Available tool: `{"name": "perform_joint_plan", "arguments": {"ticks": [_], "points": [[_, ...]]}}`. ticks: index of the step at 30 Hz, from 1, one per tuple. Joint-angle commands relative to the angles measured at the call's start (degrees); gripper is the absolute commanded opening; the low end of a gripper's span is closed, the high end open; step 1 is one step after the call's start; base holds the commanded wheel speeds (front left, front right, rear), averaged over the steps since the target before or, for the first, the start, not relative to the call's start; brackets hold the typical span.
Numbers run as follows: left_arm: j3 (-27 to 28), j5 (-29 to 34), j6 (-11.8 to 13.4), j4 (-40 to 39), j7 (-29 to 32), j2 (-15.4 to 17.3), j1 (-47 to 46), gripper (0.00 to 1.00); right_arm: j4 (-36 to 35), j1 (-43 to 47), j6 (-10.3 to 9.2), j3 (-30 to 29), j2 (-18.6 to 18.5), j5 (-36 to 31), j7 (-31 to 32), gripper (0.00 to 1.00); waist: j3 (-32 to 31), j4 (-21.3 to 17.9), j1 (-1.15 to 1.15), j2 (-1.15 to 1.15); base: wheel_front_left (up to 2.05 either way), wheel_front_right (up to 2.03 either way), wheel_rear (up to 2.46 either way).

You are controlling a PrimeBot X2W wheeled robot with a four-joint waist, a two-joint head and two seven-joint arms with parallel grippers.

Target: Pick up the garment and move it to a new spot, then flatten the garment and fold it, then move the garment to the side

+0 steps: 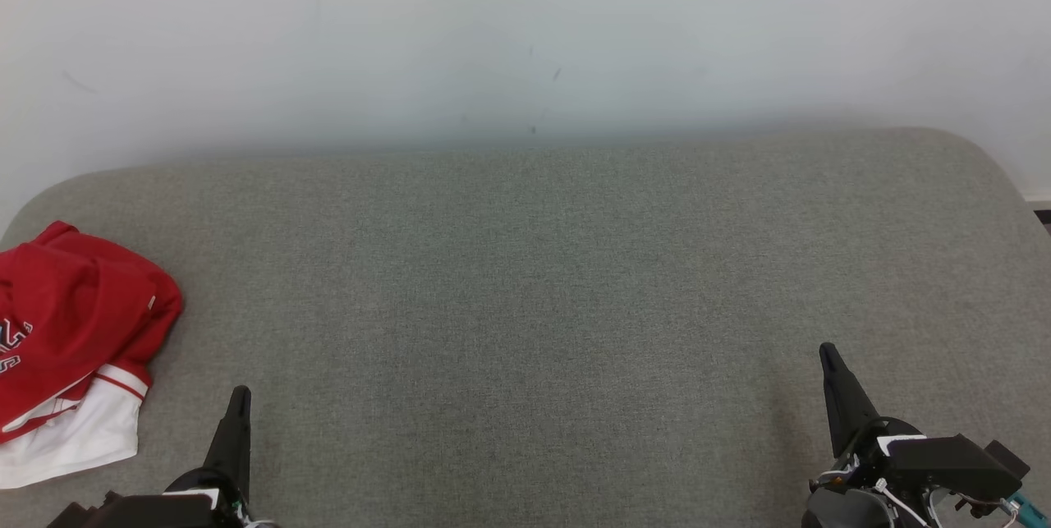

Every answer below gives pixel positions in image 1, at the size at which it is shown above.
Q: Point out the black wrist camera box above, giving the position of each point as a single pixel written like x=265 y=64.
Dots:
x=1008 y=458
x=82 y=516

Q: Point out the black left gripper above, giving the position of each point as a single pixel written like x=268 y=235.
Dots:
x=181 y=513

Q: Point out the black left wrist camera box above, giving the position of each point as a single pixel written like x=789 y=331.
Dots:
x=82 y=516

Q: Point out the red jersey with white sleeves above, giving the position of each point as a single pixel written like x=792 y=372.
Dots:
x=74 y=306

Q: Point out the dark baseboard strip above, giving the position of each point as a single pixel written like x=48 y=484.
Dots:
x=1044 y=218

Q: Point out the grey fabric sofa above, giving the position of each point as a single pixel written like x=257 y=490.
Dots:
x=525 y=306

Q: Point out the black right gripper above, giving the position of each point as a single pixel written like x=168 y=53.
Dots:
x=944 y=466

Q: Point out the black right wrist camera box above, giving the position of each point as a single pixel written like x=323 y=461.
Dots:
x=1008 y=458

